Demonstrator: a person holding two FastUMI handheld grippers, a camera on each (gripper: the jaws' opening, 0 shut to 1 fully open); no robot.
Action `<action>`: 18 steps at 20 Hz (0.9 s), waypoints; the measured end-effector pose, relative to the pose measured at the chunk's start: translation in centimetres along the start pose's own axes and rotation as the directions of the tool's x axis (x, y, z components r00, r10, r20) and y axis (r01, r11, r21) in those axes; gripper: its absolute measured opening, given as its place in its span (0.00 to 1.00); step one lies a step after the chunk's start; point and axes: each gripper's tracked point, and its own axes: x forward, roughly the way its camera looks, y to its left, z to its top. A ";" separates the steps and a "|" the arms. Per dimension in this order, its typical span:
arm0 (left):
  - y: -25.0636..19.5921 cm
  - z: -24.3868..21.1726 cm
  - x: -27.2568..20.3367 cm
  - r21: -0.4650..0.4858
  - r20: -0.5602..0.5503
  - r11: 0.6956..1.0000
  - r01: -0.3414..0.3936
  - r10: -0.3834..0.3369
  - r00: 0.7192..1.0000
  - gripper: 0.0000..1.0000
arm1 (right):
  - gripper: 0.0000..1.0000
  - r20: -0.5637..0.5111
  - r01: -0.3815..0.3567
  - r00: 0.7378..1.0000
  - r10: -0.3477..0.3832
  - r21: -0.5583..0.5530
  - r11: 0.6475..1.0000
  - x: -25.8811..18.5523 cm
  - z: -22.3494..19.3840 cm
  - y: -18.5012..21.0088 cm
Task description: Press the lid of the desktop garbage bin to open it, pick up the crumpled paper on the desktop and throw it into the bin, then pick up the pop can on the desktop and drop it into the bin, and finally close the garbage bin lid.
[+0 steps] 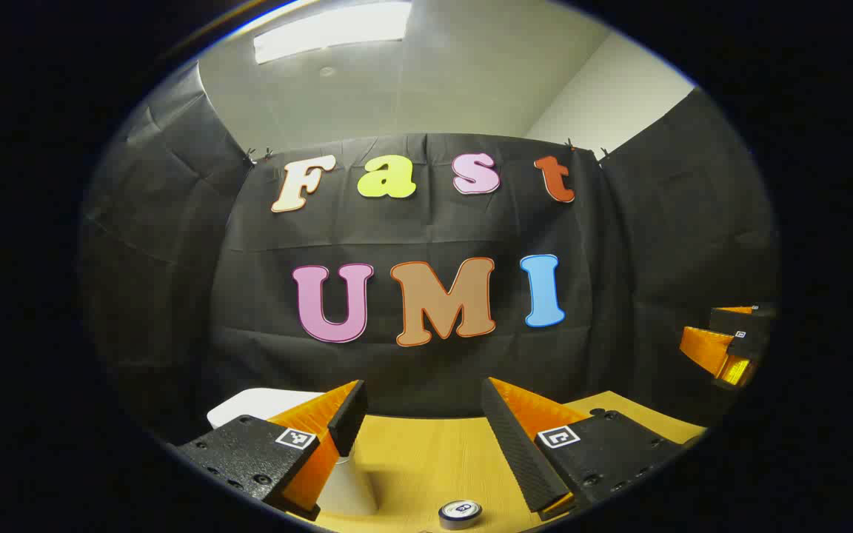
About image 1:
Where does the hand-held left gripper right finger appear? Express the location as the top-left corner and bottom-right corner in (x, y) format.
(481, 377), (686, 521)

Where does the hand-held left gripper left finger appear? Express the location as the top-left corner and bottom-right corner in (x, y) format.
(175, 380), (368, 521)

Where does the white desktop garbage bin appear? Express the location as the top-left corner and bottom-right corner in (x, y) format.
(207, 388), (379, 517)

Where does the wooden desktop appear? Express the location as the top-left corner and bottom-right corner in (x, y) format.
(286, 391), (709, 533)

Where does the black backdrop cloth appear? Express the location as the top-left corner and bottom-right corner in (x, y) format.
(80, 63), (779, 445)

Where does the ceiling light panel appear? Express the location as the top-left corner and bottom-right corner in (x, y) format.
(252, 1), (414, 65)

